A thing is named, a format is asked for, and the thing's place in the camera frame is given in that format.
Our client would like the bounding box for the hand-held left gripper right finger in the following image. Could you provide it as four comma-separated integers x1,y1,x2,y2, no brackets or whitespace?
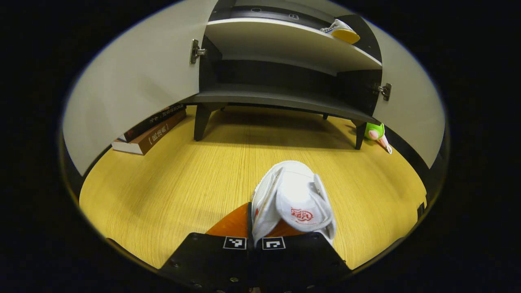
254,222,352,293

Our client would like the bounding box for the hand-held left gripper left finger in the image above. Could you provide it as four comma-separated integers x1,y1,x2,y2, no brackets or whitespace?
159,201,254,293

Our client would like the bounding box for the small white shoe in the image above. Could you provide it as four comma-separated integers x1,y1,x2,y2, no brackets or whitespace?
320,19,361,44
250,160,337,247

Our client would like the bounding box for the white shoe cabinet door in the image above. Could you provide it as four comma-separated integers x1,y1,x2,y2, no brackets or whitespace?
362,20,446,169
62,0,220,176

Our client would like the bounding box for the white and grey shoe cabinet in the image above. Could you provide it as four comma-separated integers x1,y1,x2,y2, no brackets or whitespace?
181,0,385,150

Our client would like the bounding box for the green and pink plush toy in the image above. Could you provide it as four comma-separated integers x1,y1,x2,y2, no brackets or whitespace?
363,122,393,154

